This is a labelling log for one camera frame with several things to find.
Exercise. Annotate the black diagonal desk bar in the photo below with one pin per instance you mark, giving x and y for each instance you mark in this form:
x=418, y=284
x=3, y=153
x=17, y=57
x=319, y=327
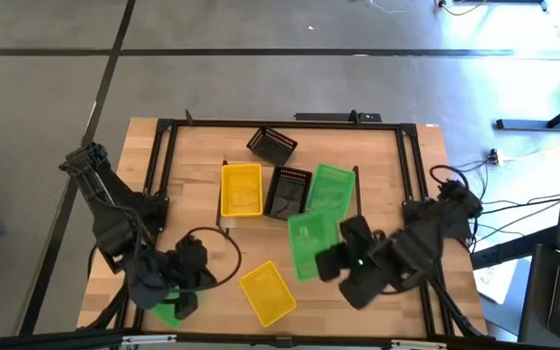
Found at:
x=513, y=248

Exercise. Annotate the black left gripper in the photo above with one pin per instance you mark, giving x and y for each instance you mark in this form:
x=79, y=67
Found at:
x=190, y=265

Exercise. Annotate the black mount bar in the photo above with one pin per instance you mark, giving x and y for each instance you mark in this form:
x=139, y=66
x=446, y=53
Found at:
x=328, y=117

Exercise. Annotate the black rig crossbeam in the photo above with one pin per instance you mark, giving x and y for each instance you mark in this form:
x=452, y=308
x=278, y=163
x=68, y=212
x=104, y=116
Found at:
x=42, y=340

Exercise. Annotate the green slotted plastic basket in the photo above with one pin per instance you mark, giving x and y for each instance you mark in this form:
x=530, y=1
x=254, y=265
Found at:
x=331, y=189
x=168, y=316
x=309, y=243

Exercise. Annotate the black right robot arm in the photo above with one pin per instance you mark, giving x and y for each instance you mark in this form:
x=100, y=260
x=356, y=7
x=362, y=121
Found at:
x=406, y=253

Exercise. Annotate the small black plug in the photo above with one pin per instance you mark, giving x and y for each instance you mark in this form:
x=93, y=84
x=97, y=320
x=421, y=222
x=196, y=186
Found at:
x=493, y=156

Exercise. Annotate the white paper sheet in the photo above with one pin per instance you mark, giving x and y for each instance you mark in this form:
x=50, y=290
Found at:
x=496, y=282

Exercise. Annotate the yellow slotted plastic basket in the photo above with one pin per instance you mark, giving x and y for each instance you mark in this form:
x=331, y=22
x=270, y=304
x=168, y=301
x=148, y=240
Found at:
x=268, y=294
x=241, y=189

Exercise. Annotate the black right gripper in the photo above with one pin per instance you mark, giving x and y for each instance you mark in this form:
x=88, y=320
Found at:
x=358, y=243

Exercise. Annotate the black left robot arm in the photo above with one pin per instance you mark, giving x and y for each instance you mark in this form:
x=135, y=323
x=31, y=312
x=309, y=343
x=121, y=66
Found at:
x=110, y=194

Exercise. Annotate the black desk leg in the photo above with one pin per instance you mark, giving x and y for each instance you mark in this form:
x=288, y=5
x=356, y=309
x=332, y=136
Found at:
x=528, y=124

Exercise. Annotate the black slotted plastic basket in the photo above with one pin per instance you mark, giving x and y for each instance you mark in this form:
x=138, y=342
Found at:
x=272, y=146
x=287, y=194

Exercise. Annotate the black aluminium table frame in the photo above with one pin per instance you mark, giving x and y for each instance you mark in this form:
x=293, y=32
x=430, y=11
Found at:
x=221, y=124

